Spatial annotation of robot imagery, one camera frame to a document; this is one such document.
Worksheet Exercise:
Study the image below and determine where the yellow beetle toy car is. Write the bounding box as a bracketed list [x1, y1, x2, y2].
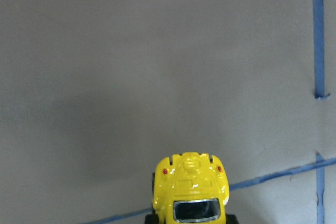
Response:
[144, 152, 238, 223]

